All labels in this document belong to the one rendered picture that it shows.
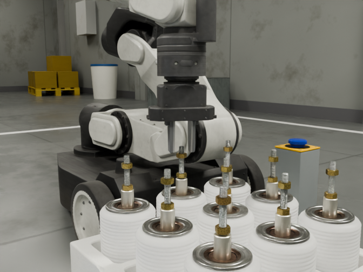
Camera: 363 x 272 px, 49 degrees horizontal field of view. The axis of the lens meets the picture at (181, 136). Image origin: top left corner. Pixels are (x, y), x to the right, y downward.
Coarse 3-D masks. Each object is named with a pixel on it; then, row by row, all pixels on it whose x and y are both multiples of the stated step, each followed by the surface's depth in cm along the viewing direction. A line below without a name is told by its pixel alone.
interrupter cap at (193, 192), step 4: (172, 188) 78; (188, 188) 78; (192, 188) 78; (196, 188) 78; (172, 192) 76; (188, 192) 77; (192, 192) 76; (196, 192) 76; (200, 192) 75; (172, 196) 73; (176, 196) 73; (180, 196) 73; (184, 196) 73; (188, 196) 73; (192, 196) 73; (196, 196) 73
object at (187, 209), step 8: (160, 192) 77; (160, 200) 74; (176, 200) 72; (184, 200) 72; (192, 200) 72; (200, 200) 73; (176, 208) 72; (184, 208) 72; (192, 208) 72; (200, 208) 73; (184, 216) 72; (192, 216) 72
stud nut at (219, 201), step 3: (228, 195) 49; (216, 198) 49; (219, 198) 48; (222, 198) 48; (225, 198) 48; (228, 198) 49; (216, 201) 49; (219, 201) 48; (222, 201) 48; (225, 201) 48; (228, 201) 49; (219, 204) 49; (222, 204) 48; (225, 204) 48; (228, 204) 49
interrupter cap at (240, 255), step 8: (200, 248) 52; (208, 248) 52; (232, 248) 52; (240, 248) 52; (192, 256) 50; (200, 256) 50; (208, 256) 50; (232, 256) 50; (240, 256) 50; (248, 256) 50; (200, 264) 48; (208, 264) 47; (216, 264) 48; (224, 264) 48; (232, 264) 48; (240, 264) 47; (248, 264) 48
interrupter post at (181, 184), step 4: (176, 180) 75; (180, 180) 74; (184, 180) 75; (176, 184) 75; (180, 184) 75; (184, 184) 75; (176, 188) 75; (180, 188) 75; (184, 188) 75; (176, 192) 75; (180, 192) 75; (184, 192) 75
